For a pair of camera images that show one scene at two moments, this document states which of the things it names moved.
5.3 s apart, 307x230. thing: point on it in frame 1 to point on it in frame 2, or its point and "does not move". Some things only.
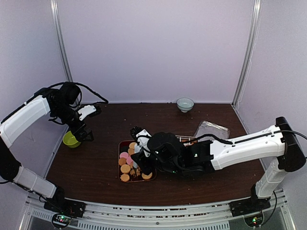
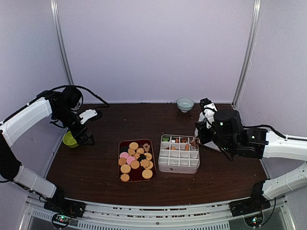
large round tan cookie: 147,177 does not move
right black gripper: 140,162 to 203,139
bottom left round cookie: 124,177 does not move
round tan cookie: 125,168 does not move
